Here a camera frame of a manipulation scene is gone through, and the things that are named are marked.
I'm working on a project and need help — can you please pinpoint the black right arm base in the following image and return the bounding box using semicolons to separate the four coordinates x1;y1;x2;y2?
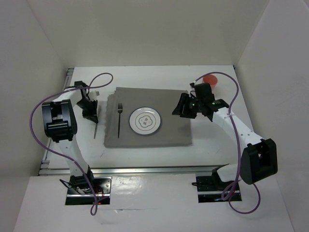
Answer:
191;176;232;203

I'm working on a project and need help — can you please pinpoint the grey cloth placemat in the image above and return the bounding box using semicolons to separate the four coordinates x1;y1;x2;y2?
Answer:
104;87;192;148

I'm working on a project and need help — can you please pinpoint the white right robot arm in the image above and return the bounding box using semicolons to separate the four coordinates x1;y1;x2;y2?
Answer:
172;83;278;189

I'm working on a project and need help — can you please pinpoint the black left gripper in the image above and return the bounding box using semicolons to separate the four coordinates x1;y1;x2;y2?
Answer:
76;99;98;123

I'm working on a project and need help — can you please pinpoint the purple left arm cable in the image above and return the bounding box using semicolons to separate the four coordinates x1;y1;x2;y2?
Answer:
29;72;114;216

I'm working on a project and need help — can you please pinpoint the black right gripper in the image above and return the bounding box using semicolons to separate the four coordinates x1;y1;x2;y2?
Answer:
172;92;203;119

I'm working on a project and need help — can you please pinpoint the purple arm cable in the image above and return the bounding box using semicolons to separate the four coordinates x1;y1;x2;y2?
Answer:
29;72;114;216
190;71;261;214

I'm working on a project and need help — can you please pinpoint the white plate with teal rim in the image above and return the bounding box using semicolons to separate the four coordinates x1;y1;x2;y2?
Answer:
129;107;162;135

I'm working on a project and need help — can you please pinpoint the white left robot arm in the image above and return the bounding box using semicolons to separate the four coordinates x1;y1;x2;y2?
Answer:
42;81;98;193

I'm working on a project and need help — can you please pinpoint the pink plastic cup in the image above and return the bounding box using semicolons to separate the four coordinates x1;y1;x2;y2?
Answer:
202;74;218;89

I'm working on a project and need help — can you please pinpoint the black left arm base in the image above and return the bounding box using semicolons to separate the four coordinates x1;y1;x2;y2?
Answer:
59;177;112;205

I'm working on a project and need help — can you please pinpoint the silver table knife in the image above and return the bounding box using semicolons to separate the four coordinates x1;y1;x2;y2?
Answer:
93;106;101;139

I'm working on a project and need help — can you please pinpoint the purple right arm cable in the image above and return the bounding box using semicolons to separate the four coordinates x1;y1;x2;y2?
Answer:
190;71;261;214

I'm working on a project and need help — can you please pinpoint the aluminium table edge rail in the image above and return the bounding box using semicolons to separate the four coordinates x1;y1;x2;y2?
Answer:
38;164;242;175

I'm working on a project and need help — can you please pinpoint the black dinner fork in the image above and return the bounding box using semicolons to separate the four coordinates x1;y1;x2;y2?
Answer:
117;103;123;138

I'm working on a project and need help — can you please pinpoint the aluminium left side rail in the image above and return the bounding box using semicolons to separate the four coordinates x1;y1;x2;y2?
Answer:
64;68;74;89

